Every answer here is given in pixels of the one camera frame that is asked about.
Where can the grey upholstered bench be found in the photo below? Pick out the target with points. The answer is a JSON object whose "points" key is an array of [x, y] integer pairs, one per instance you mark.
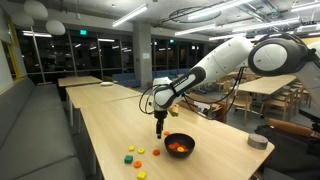
{"points": [[33, 133]]}

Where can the black bowl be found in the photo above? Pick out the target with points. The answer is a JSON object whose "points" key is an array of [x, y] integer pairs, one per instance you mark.
{"points": [[178, 155]]}

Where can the small green sign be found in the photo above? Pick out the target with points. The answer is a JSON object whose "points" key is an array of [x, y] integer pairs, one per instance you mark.
{"points": [[171, 41]]}

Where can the white paper sign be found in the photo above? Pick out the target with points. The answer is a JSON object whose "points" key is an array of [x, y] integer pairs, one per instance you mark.
{"points": [[146, 55]]}

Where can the orange disc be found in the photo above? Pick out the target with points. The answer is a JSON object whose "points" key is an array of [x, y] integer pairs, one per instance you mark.
{"points": [[185, 148], [156, 152], [166, 133], [171, 146], [137, 164]]}

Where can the white ceiling projector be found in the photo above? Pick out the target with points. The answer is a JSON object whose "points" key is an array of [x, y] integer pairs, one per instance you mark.
{"points": [[306, 28]]}

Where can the tan leather roll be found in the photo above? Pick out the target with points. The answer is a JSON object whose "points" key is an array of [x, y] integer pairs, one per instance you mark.
{"points": [[290, 127]]}

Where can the black tripod mount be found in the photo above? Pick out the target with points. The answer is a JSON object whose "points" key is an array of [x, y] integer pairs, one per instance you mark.
{"points": [[311, 120]]}

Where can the concrete pillar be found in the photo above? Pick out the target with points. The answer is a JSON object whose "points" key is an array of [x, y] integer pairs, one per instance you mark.
{"points": [[142, 53]]}

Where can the green cube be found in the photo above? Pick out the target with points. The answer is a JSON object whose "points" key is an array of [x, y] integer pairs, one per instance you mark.
{"points": [[128, 159]]}

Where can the yellow window frame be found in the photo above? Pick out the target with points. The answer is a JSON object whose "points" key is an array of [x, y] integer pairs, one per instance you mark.
{"points": [[12, 63]]}

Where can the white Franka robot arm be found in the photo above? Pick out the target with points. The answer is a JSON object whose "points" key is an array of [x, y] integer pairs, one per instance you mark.
{"points": [[226, 56]]}

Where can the light wooden chair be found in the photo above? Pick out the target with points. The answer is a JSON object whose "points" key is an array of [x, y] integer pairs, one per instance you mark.
{"points": [[241, 98], [281, 103]]}

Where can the white globe pendant lamp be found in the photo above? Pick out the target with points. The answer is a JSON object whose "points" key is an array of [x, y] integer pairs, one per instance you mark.
{"points": [[22, 19], [35, 9], [55, 27]]}

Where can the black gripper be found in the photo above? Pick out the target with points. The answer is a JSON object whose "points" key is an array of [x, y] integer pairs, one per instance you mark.
{"points": [[160, 116]]}

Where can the white flat object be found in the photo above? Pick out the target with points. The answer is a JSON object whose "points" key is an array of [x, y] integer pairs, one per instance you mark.
{"points": [[106, 83]]}

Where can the wooden dining table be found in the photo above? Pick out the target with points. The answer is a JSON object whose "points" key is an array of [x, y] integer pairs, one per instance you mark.
{"points": [[266, 85]]}

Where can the yellow disc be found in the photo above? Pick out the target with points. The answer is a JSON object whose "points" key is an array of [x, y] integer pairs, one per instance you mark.
{"points": [[141, 150], [180, 149]]}

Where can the distant ceiling light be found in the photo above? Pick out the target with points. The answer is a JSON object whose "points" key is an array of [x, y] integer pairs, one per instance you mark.
{"points": [[106, 40], [36, 34]]}

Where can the tan wrist camera mount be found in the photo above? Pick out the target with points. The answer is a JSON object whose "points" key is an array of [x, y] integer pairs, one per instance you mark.
{"points": [[173, 110]]}

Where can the grey tape roll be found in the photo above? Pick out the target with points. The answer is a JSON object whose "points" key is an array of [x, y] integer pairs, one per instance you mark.
{"points": [[257, 141]]}

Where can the large yellow cube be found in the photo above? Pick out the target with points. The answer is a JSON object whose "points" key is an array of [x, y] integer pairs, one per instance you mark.
{"points": [[141, 175]]}

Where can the small yellow cube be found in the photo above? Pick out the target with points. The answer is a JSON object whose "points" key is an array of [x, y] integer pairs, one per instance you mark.
{"points": [[131, 148]]}

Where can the green exit sign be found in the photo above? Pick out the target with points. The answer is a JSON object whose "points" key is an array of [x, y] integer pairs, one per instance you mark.
{"points": [[83, 32]]}

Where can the blue sofa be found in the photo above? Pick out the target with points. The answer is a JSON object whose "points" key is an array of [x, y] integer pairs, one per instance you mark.
{"points": [[126, 80], [166, 72]]}

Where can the black bag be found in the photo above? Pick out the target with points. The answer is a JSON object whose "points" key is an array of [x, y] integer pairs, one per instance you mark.
{"points": [[290, 156]]}

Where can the long wooden table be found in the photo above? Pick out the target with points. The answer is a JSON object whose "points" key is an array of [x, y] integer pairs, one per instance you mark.
{"points": [[100, 95], [78, 80]]}

